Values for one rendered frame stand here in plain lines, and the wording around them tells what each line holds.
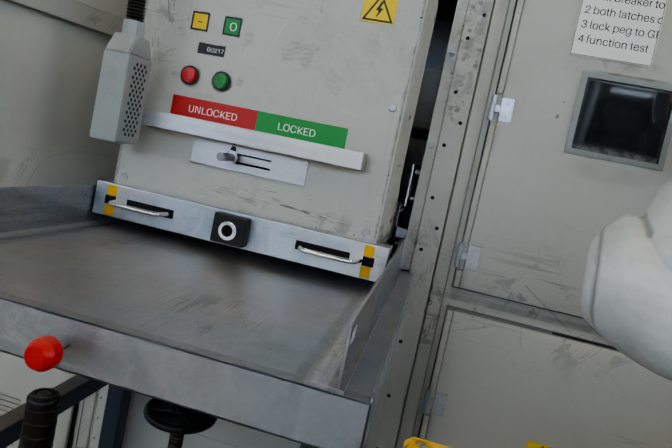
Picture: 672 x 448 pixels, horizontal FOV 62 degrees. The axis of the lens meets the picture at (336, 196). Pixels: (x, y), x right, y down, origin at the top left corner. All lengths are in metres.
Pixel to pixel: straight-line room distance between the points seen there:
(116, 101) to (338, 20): 0.38
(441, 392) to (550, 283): 0.31
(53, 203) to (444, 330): 0.77
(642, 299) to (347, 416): 0.30
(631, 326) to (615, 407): 0.67
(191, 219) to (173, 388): 0.47
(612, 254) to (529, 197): 0.56
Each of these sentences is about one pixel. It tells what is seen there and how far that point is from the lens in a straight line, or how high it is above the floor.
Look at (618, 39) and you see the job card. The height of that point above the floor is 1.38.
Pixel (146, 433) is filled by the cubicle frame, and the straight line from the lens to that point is 1.48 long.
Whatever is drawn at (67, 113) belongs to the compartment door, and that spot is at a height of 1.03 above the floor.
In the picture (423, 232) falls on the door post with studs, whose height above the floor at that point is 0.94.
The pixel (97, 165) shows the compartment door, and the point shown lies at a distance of 1.30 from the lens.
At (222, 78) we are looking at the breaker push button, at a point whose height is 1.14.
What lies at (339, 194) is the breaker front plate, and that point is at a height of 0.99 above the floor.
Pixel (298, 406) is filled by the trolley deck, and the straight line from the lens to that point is 0.56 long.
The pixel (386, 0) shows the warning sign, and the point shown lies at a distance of 0.97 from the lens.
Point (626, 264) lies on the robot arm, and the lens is 0.62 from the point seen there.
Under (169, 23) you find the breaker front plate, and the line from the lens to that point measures 1.07.
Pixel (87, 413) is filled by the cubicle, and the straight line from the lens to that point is 1.54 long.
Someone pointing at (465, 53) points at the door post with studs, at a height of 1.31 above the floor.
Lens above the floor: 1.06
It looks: 4 degrees down
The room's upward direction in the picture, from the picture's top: 12 degrees clockwise
